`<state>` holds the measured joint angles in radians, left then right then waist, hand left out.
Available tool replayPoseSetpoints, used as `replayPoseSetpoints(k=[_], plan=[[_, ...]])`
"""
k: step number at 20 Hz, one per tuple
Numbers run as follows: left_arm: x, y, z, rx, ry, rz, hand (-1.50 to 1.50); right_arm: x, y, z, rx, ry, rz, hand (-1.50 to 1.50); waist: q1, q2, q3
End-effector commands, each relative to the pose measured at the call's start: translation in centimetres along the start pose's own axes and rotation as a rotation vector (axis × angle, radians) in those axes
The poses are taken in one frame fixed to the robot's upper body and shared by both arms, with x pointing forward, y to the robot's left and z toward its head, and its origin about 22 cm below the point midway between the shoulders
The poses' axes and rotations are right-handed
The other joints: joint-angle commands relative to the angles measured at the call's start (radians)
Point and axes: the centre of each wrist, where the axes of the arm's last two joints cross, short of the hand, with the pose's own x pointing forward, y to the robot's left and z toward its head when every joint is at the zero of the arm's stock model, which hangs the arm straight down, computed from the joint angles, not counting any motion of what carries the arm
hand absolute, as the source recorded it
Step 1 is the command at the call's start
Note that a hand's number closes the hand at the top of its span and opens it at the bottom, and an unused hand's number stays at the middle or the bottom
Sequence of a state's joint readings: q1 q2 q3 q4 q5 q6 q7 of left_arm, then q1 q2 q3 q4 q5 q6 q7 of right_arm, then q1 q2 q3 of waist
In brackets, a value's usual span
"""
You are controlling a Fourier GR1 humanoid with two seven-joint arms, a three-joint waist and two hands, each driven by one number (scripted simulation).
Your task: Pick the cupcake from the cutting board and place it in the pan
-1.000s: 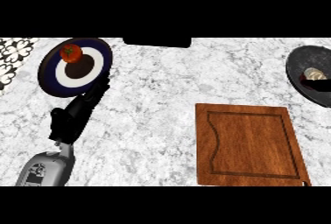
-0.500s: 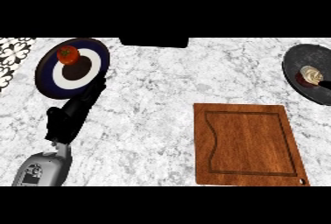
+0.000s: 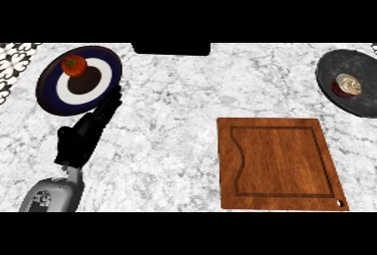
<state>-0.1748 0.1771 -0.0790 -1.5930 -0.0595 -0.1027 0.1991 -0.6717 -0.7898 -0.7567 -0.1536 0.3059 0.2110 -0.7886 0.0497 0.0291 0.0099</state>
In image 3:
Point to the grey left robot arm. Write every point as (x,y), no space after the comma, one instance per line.
(56,194)

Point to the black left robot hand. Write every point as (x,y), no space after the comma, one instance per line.
(83,132)

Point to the cream frosted cupcake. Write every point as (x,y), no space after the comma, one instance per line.
(346,85)

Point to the black appliance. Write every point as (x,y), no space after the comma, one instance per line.
(170,49)

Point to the black and white patterned tile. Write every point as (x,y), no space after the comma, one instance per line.
(15,63)

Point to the brown wooden cutting board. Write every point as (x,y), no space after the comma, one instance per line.
(277,164)

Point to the dark grey pan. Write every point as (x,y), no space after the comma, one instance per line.
(351,81)

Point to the red tomato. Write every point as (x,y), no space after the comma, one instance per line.
(74,65)

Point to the blue and white plate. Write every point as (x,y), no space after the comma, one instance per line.
(79,81)

